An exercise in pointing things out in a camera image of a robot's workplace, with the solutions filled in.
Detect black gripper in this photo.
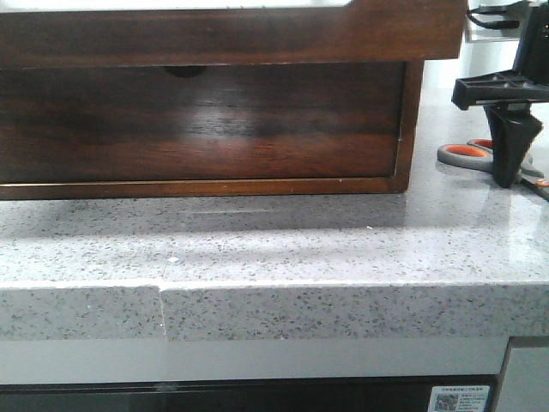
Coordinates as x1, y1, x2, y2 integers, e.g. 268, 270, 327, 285
451, 1, 548, 188

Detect wooden drawer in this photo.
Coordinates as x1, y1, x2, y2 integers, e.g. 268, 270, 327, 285
1, 1, 467, 69
0, 62, 407, 185

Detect black appliance under counter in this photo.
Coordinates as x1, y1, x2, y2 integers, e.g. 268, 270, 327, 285
1, 374, 497, 411

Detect dark wooden drawer cabinet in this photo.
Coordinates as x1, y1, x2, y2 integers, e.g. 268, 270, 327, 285
0, 59, 425, 201

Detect grey cabinet door panel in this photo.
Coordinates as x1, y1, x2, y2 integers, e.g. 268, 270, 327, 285
495, 336, 548, 411

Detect white QR code sticker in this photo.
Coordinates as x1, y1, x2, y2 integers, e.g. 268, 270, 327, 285
428, 385, 490, 412

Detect grey orange handled scissors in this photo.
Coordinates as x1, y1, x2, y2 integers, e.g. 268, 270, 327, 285
437, 139, 548, 200

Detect white curtain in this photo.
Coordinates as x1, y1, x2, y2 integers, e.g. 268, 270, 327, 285
419, 0, 549, 90

